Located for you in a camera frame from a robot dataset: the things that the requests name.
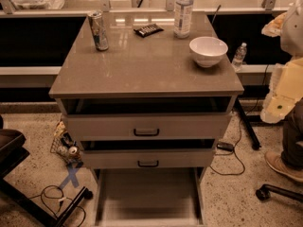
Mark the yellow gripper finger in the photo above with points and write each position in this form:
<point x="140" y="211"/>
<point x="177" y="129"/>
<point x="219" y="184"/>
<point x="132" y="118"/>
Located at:
<point x="274" y="28"/>
<point x="285" y="90"/>

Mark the redbull can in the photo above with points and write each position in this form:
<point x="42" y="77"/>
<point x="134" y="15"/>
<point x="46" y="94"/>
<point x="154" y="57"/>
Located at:
<point x="98" y="30"/>

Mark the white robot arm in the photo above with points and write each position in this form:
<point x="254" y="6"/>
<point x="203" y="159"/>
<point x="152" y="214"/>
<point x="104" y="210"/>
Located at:
<point x="291" y="39"/>

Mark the top drawer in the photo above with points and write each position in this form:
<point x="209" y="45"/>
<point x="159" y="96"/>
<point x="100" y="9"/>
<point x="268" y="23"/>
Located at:
<point x="90" y="127"/>

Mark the drawer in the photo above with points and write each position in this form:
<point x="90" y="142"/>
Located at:
<point x="147" y="158"/>
<point x="90" y="127"/>
<point x="148" y="197"/>

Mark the grey drawer cabinet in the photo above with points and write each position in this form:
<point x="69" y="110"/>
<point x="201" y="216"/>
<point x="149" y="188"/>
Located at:
<point x="135" y="75"/>

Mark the bottom drawer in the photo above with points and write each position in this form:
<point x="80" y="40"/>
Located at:
<point x="148" y="197"/>

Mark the middle drawer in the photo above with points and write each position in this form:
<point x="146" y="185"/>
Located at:
<point x="147" y="158"/>

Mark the small water bottle on ledge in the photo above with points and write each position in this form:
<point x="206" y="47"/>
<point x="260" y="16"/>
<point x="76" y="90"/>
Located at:
<point x="239" y="56"/>

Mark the person leg in trousers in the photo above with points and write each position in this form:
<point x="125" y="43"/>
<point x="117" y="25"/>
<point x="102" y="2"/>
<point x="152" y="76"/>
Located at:
<point x="292" y="154"/>

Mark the black table leg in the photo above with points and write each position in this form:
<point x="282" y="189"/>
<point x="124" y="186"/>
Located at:
<point x="255" y="142"/>

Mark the white bowl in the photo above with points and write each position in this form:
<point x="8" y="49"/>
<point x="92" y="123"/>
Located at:
<point x="207" y="51"/>

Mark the brown shoe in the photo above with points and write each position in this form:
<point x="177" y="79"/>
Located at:
<point x="274" y="161"/>

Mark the clear water bottle on cabinet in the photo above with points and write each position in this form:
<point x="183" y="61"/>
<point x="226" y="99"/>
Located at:
<point x="182" y="18"/>

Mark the black office chair caster leg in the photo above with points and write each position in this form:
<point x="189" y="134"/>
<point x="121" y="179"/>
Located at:
<point x="264" y="193"/>

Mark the black chocolate bar packet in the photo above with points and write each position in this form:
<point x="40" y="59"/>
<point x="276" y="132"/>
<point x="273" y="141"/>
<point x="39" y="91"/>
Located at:
<point x="148" y="30"/>

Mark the blue tape cross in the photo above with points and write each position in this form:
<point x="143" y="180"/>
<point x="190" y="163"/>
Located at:
<point x="71" y="177"/>

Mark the black power adapter with cable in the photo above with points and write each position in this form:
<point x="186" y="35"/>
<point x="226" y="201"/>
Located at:
<point x="231" y="150"/>

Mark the wire basket with cans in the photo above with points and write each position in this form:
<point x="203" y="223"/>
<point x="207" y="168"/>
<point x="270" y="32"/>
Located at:
<point x="64" y="146"/>

